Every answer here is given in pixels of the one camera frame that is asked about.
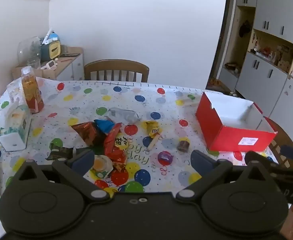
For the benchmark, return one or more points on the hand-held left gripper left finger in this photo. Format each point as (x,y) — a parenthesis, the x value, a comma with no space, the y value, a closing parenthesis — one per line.
(84,160)

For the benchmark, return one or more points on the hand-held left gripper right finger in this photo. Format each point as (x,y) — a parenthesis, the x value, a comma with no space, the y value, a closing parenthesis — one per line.
(201,160)

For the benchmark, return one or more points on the orange jelly cup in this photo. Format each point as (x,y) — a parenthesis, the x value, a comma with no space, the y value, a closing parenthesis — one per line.
(99,164)

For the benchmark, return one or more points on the small brown chocolate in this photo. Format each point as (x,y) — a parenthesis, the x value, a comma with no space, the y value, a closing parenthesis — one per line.
(183,146)

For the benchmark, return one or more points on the black snack packet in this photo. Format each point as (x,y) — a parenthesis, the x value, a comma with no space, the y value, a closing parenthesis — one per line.
(61,152)

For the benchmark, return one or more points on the brown foil snack bag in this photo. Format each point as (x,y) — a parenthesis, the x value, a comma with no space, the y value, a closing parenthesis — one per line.
(86,132)

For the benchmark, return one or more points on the red snack bag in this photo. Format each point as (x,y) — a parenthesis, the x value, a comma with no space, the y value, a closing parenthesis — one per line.
(114,145)

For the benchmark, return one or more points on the red cardboard box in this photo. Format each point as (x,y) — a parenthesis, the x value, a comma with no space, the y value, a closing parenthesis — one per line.
(226,137)

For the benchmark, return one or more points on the round purple candy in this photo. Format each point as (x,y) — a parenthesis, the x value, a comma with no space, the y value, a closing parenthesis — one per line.
(165,158)

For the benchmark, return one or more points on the blue snack packet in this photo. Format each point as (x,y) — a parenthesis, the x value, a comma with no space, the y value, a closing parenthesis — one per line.
(104,125)

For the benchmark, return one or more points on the cream sausage stick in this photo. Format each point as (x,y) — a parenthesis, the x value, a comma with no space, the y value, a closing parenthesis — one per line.
(152,142)

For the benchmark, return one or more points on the yellow candy packet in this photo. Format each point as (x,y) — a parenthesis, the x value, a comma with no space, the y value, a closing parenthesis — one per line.
(152,128)

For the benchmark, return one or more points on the round-back wooden chair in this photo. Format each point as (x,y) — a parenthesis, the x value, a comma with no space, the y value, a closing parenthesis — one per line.
(284,137)

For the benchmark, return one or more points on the balloon print tablecloth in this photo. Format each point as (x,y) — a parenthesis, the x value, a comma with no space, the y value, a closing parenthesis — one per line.
(161,105)

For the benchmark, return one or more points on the amber tea bottle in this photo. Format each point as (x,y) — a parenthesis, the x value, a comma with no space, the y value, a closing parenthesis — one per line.
(32,92)

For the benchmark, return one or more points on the small side table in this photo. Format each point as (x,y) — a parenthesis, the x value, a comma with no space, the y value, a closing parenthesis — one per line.
(69,67)

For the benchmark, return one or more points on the wooden slat-back chair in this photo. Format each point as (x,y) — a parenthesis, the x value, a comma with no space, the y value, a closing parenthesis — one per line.
(116,65)

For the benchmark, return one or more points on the white timer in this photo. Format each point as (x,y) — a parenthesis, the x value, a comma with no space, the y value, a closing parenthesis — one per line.
(50,63)

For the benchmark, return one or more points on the yellow green desk container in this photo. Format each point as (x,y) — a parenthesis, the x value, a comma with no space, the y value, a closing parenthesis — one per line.
(52,51)

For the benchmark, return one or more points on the clear plastic jar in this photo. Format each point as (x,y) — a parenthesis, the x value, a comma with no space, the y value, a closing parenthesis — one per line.
(27,51)

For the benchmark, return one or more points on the white tube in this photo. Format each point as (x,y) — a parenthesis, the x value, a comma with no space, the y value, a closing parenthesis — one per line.
(47,34)

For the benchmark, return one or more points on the dark hanging bag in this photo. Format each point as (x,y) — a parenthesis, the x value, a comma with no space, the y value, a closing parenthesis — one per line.
(245,28)

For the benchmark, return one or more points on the wall cabinet unit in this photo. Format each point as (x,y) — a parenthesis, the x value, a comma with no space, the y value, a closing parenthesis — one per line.
(261,80)

